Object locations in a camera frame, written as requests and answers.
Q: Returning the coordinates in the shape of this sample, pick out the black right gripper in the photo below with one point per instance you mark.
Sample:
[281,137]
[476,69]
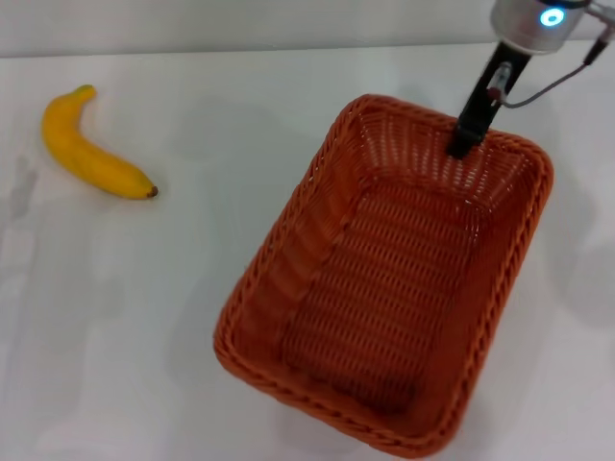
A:
[480,108]

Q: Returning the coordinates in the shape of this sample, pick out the orange woven rectangular basket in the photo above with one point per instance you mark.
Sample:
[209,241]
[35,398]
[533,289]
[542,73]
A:
[375,298]

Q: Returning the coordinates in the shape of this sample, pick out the yellow banana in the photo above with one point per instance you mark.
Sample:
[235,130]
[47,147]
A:
[91,161]

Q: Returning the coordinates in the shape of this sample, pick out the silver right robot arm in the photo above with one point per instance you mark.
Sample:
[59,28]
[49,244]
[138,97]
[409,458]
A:
[523,21]

